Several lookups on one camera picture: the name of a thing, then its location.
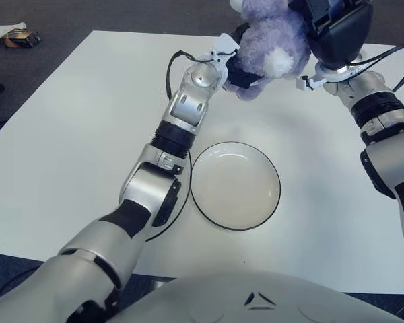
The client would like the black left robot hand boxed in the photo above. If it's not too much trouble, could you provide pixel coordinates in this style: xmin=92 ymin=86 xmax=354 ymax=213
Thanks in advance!
xmin=227 ymin=22 xmax=263 ymax=90

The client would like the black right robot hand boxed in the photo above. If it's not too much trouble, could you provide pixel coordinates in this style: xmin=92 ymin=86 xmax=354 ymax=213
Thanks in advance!
xmin=288 ymin=0 xmax=374 ymax=71

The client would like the purple plush doll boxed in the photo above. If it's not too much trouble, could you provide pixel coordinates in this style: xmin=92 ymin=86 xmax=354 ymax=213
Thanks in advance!
xmin=222 ymin=0 xmax=312 ymax=102

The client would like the white plate with black rim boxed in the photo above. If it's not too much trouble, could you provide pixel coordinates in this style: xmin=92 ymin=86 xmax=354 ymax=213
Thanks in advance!
xmin=189 ymin=141 xmax=282 ymax=232

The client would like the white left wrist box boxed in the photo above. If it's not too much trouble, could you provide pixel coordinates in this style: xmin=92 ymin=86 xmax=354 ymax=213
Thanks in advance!
xmin=215 ymin=32 xmax=240 ymax=57

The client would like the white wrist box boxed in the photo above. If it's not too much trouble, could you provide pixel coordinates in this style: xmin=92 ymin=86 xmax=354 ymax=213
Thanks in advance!
xmin=215 ymin=32 xmax=240 ymax=57
xmin=295 ymin=75 xmax=316 ymax=92

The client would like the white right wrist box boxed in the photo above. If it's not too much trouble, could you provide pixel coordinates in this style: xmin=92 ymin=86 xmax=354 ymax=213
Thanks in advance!
xmin=295 ymin=75 xmax=316 ymax=92

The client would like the grey robot torso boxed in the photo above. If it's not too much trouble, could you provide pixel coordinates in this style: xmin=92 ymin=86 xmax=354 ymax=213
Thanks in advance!
xmin=104 ymin=268 xmax=404 ymax=323

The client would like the crumpled white paper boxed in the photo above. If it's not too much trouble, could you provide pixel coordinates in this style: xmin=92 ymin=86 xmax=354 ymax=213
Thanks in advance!
xmin=0 ymin=22 xmax=27 ymax=42

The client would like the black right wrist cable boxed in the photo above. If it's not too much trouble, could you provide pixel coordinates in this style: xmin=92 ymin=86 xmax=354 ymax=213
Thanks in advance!
xmin=348 ymin=44 xmax=404 ymax=94

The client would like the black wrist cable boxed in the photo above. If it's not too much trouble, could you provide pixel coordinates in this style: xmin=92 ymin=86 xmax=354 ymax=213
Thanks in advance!
xmin=348 ymin=44 xmax=404 ymax=94
xmin=166 ymin=50 xmax=211 ymax=100

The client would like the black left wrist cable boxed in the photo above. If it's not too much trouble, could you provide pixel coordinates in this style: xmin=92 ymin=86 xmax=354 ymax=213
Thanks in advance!
xmin=166 ymin=50 xmax=211 ymax=100

